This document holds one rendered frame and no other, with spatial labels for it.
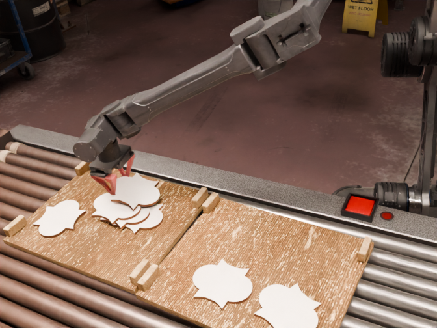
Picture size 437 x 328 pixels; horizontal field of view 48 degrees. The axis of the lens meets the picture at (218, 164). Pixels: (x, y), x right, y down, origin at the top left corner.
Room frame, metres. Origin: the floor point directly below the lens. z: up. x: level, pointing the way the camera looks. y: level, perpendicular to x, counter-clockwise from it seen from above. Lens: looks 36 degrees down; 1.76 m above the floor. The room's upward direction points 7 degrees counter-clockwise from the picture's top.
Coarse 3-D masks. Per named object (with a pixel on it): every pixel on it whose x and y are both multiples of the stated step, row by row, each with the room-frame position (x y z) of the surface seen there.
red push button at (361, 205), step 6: (354, 198) 0.93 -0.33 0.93; (360, 198) 0.93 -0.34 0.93; (348, 204) 0.91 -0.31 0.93; (354, 204) 0.91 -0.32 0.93; (360, 204) 0.90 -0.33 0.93; (366, 204) 0.90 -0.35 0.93; (372, 204) 0.90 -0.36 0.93; (348, 210) 0.89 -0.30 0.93; (354, 210) 0.89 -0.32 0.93; (360, 210) 0.88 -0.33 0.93; (366, 210) 0.88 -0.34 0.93
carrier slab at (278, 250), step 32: (224, 224) 0.89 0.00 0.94; (256, 224) 0.87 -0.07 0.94; (288, 224) 0.86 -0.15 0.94; (192, 256) 0.79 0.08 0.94; (224, 256) 0.78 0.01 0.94; (256, 256) 0.77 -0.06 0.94; (288, 256) 0.76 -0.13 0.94; (320, 256) 0.75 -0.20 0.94; (352, 256) 0.73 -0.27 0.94; (160, 288) 0.71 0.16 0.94; (192, 288) 0.70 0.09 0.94; (256, 288) 0.68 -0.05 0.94; (320, 288) 0.66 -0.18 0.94; (352, 288) 0.65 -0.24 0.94; (192, 320) 0.63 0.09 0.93; (224, 320) 0.61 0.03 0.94; (256, 320) 0.60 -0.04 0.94; (320, 320) 0.59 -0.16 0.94
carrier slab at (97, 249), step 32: (64, 192) 1.10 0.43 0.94; (96, 192) 1.08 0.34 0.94; (160, 192) 1.04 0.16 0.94; (192, 192) 1.03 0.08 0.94; (32, 224) 0.98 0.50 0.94; (96, 224) 0.95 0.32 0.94; (64, 256) 0.85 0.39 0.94; (96, 256) 0.83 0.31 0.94; (128, 256) 0.82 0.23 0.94; (160, 256) 0.81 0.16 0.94; (128, 288) 0.73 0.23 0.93
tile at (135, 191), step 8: (136, 176) 1.06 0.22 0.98; (120, 184) 1.03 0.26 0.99; (128, 184) 1.03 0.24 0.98; (136, 184) 1.03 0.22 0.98; (144, 184) 1.03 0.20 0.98; (152, 184) 1.03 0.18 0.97; (120, 192) 1.00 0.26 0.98; (128, 192) 1.00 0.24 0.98; (136, 192) 1.00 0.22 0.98; (144, 192) 1.00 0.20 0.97; (152, 192) 1.00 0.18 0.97; (112, 200) 0.98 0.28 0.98; (120, 200) 0.98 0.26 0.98; (128, 200) 0.97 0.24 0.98; (136, 200) 0.97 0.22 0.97; (144, 200) 0.97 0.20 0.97; (152, 200) 0.97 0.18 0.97
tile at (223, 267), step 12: (204, 276) 0.72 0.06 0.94; (216, 276) 0.72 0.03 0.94; (228, 276) 0.72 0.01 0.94; (240, 276) 0.71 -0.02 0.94; (204, 288) 0.69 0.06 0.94; (216, 288) 0.69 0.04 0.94; (228, 288) 0.68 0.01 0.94; (240, 288) 0.68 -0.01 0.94; (252, 288) 0.68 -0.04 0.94; (216, 300) 0.66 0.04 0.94; (228, 300) 0.65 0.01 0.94; (240, 300) 0.65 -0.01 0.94
